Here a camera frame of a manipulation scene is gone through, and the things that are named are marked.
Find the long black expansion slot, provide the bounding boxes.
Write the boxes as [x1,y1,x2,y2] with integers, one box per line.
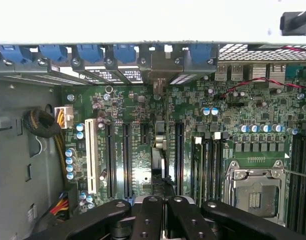
[121,121,133,200]
[104,121,117,200]
[174,121,186,197]

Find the silver CPU socket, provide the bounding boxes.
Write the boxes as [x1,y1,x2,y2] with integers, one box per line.
[224,159,288,221]

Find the short black expansion slot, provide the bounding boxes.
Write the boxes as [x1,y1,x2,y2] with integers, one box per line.
[139,122,151,146]

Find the white expansion slot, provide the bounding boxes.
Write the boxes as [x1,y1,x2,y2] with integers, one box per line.
[84,117,98,195]

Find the thin metal locking lever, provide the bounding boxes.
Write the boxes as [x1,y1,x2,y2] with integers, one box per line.
[283,169,306,179]

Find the green motherboard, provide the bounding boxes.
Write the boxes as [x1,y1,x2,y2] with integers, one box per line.
[59,63,306,233]

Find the white power connector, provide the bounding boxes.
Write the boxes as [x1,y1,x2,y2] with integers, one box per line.
[53,106,74,130]

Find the silver USB port block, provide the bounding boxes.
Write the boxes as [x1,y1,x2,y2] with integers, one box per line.
[214,63,244,81]

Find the silver network port block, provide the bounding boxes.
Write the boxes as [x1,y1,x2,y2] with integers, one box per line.
[250,63,286,89]

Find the blue card clip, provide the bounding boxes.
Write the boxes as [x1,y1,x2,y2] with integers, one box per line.
[76,44,104,64]
[112,44,137,64]
[189,44,214,64]
[0,44,32,64]
[39,44,68,63]

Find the dark grey open PC case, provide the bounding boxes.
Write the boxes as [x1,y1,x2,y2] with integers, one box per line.
[0,39,306,87]

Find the teal rear port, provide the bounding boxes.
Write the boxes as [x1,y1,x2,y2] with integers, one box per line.
[285,65,306,85]

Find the black rectangular block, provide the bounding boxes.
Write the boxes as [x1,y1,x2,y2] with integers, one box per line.
[279,8,306,37]

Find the red yellow power wires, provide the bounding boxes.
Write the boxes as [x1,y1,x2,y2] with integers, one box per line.
[49,191,70,222]

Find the black yellow sleeved cable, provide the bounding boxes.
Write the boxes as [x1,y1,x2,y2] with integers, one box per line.
[22,107,68,193]

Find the red black twisted wire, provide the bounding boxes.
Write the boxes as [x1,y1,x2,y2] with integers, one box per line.
[221,44,306,98]

